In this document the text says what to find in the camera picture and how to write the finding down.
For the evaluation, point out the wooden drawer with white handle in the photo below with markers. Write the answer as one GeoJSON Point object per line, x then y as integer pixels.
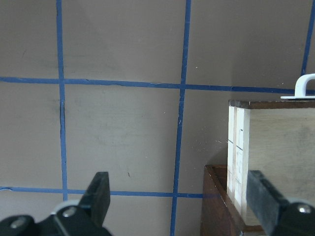
{"type": "Point", "coordinates": [276, 138]}

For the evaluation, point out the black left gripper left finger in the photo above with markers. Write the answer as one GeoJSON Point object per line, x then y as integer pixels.
{"type": "Point", "coordinates": [86, 217]}

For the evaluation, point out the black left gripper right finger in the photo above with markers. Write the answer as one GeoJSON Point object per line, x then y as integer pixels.
{"type": "Point", "coordinates": [278, 215]}

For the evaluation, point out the dark brown wooden cabinet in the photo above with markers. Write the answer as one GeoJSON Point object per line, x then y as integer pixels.
{"type": "Point", "coordinates": [219, 216]}

